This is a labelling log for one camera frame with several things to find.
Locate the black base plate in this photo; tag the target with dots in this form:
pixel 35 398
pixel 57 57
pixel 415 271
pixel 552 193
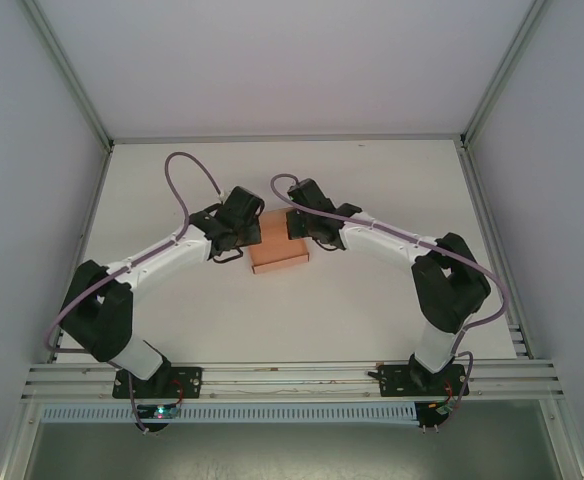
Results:
pixel 397 380
pixel 192 382

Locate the small green circuit board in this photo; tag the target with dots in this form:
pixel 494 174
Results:
pixel 443 409

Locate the aluminium frame post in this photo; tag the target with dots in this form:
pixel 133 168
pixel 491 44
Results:
pixel 67 72
pixel 17 440
pixel 507 70
pixel 569 440

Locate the aluminium side frame rail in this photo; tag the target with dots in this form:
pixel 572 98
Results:
pixel 94 200
pixel 482 200

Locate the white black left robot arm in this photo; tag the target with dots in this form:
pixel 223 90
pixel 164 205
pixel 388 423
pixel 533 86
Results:
pixel 172 258

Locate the tan paper box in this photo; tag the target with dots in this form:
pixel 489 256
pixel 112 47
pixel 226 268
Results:
pixel 277 255

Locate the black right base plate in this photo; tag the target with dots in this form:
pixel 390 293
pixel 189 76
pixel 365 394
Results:
pixel 397 380

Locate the aluminium back frame rail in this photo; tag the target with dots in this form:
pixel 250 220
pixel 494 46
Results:
pixel 287 138

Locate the aluminium mounting rail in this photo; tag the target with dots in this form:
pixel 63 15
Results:
pixel 287 380

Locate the aluminium lower frame post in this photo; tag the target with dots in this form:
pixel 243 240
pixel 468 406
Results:
pixel 17 440
pixel 569 440

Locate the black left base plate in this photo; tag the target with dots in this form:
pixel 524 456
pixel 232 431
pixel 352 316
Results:
pixel 192 382

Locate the circuit board with green light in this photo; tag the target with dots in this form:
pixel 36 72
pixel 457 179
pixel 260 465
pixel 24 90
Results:
pixel 161 412

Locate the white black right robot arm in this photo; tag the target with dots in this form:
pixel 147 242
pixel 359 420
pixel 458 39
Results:
pixel 377 248

